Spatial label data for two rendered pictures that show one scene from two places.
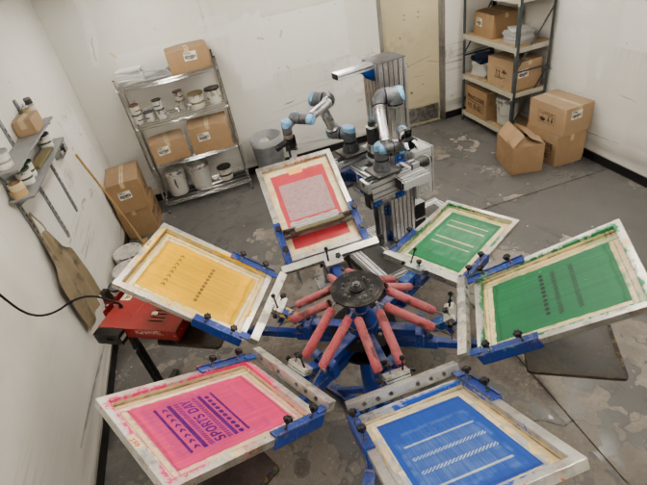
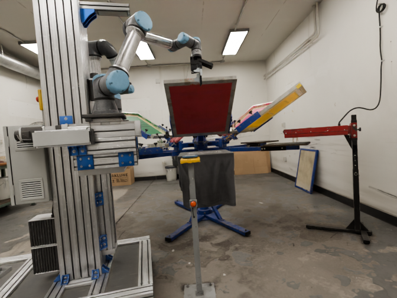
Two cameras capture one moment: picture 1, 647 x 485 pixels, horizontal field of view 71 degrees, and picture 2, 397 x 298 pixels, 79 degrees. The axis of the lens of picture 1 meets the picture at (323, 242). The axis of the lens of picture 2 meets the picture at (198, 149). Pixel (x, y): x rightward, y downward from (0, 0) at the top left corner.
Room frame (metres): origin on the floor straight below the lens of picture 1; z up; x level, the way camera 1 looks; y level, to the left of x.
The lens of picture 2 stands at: (5.08, 0.35, 1.10)
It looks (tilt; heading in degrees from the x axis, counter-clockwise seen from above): 3 degrees down; 189
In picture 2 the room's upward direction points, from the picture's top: 4 degrees counter-clockwise
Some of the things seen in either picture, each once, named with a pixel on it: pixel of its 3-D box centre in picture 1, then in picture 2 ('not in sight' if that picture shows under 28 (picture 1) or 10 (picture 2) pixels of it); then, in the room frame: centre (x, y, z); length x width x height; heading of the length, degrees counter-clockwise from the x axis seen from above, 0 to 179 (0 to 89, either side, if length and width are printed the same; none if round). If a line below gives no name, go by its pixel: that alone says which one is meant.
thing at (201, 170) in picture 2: not in sight; (207, 181); (3.18, 0.11, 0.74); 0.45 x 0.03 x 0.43; 100
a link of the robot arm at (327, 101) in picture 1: (320, 108); (152, 38); (3.40, -0.18, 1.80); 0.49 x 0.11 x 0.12; 145
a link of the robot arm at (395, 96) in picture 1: (396, 121); (96, 75); (3.24, -0.73, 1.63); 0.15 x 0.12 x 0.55; 87
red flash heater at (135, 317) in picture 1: (153, 308); (316, 131); (2.34, 1.21, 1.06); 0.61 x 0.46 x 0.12; 70
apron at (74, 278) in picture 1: (65, 265); not in sight; (3.09, 2.08, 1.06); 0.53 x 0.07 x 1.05; 10
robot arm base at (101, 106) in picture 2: (350, 144); (105, 107); (3.71, -0.41, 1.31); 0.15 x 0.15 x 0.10
